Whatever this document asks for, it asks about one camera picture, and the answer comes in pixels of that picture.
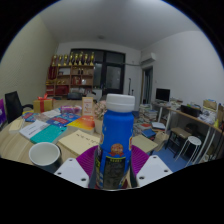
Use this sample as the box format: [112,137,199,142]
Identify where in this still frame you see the stack of books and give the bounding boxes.
[138,103,159,123]

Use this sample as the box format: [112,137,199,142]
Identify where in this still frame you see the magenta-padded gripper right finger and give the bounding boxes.
[129,144,174,189]

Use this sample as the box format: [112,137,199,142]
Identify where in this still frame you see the cluttered side desk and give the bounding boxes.
[151,99,224,161]

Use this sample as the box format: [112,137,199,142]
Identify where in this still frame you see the pale yellow envelope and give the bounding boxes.
[57,129,101,158]

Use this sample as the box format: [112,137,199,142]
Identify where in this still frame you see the orange printed booklet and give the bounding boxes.
[67,115,97,132]

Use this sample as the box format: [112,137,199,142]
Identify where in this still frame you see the pale yellow notepad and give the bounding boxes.
[8,118,26,135]

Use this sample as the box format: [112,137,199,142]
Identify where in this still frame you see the pink flowers in white pot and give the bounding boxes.
[94,100,108,134]

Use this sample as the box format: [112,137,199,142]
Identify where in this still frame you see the blue printed booklet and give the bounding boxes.
[45,112,81,128]

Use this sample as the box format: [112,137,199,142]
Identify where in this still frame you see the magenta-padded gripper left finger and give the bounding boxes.
[53,144,99,189]

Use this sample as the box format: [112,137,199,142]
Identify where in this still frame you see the pink packet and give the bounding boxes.
[60,104,83,115]

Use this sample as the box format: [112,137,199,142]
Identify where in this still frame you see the blue drink bottle white cap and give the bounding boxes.
[94,93,136,191]

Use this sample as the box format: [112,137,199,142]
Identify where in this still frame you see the black framed glass door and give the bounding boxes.
[69,48,127,96]

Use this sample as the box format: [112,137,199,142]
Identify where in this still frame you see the brown paper bag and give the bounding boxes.
[153,130,170,152]

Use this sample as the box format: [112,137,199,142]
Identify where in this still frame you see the white booklet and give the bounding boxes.
[18,119,51,140]

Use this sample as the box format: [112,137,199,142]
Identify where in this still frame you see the teal book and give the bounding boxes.
[29,123,68,145]

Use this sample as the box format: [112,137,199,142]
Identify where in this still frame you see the black computer monitor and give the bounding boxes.
[155,87,171,103]

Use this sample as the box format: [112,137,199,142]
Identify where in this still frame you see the black office chair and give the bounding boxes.
[4,90,34,124]

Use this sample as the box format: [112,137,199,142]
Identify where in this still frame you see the white round stool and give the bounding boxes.
[175,135,203,164]

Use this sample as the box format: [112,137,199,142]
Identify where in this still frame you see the orange standing card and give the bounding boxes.
[81,96,95,117]

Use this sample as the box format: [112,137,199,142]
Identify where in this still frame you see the small wooden side table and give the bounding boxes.
[169,126,193,149]

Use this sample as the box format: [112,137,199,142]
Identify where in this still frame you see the wooden shelf unit with trophies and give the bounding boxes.
[45,51,96,98]

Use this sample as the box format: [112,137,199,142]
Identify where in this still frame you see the black mug white inside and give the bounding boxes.
[28,141,63,174]

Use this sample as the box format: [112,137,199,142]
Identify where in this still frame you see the yellow gift box red ribbon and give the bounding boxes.
[32,94,54,114]

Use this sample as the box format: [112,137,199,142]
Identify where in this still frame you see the white air conditioner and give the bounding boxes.
[139,52,157,65]

